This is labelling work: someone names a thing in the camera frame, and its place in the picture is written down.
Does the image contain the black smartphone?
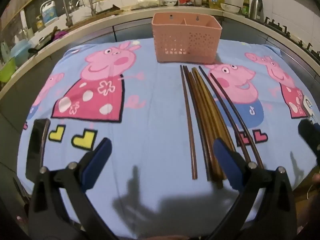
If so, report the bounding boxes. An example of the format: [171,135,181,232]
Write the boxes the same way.
[25,118,52,188]

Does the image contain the black stove grate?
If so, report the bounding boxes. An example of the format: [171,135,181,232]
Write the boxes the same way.
[264,16,320,58]

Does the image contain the wooden chopping board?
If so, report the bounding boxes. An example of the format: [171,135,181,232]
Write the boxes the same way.
[72,6,124,27]

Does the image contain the pink perforated plastic basket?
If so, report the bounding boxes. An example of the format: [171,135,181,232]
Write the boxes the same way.
[151,12,223,64]

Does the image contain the large chrome sink faucet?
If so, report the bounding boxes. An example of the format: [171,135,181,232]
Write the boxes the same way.
[69,0,97,17]

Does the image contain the thin chrome faucet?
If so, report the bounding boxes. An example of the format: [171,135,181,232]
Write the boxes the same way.
[40,0,73,28]

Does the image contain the reddish brown wooden chopstick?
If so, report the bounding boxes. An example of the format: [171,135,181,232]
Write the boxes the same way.
[179,65,198,180]

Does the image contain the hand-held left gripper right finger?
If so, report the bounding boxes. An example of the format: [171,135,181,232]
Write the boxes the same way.
[207,138,297,240]

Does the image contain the blue plastic basin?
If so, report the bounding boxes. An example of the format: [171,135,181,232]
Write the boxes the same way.
[10,41,32,67]

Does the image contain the green plastic basin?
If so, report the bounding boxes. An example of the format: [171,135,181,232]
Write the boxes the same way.
[0,57,17,83]

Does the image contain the blue cartoon pig printed blanket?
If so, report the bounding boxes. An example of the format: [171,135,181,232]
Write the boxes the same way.
[16,39,320,233]

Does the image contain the blue detergent bottle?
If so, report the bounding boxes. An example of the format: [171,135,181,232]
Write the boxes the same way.
[40,1,60,26]

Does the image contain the white bowl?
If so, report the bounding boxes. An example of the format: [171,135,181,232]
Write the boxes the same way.
[220,3,241,13]

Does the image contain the small white device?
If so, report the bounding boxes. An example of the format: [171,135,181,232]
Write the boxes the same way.
[301,95,316,118]

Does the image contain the black frying pan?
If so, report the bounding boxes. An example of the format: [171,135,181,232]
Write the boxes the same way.
[28,34,54,54]

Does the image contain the steel thermos kettle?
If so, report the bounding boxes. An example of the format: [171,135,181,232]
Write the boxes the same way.
[250,0,265,22]

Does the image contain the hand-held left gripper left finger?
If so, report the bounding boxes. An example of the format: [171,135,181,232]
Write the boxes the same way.
[27,137,120,240]

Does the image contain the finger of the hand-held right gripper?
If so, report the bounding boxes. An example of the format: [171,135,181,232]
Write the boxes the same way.
[298,119,320,166]

